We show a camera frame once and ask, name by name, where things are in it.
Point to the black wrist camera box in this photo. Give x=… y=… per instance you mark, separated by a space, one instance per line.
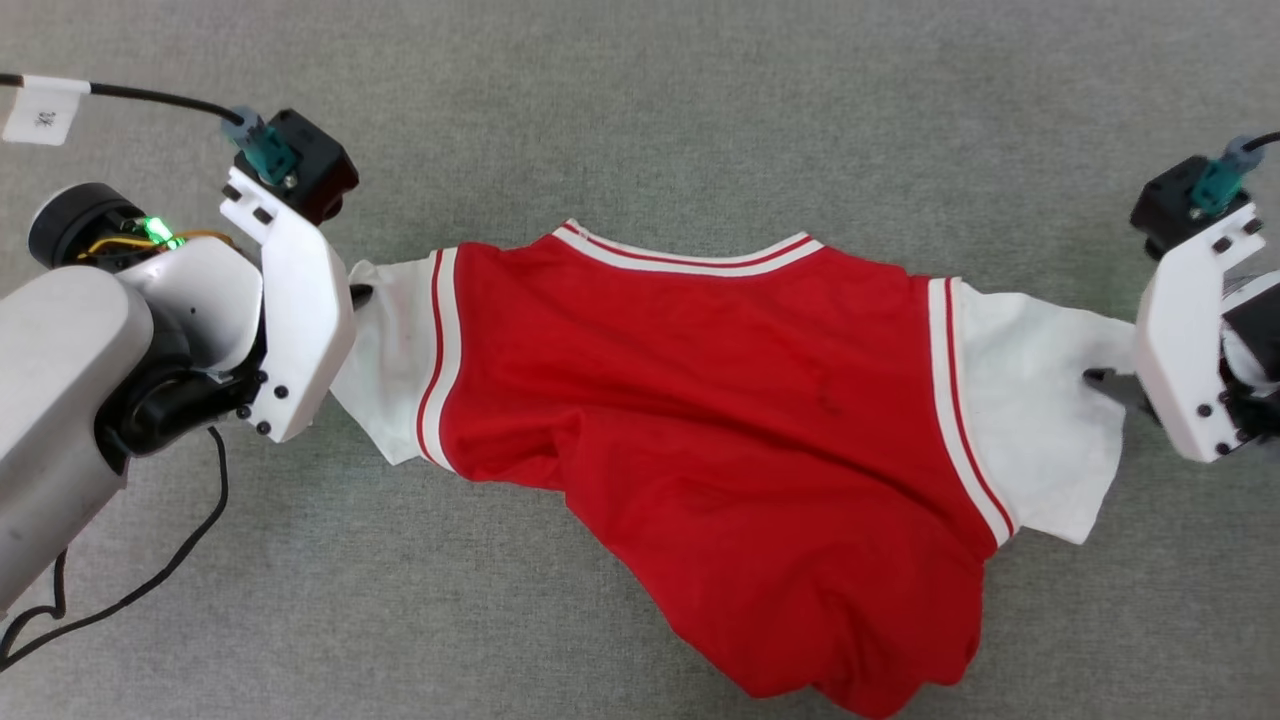
x=1165 y=212
x=315 y=160

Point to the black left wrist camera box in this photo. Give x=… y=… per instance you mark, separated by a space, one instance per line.
x=315 y=160

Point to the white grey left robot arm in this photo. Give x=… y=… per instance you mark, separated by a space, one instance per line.
x=60 y=400

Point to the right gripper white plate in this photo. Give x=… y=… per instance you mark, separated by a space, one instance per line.
x=1185 y=340

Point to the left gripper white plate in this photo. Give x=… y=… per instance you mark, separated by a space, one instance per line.
x=300 y=320

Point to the red and white jersey shirt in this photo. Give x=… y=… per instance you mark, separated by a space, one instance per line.
x=700 y=400

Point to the grey fabric sofa seat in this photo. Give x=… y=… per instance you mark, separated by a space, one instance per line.
x=600 y=100

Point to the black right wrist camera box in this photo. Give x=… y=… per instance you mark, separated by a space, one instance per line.
x=1165 y=212

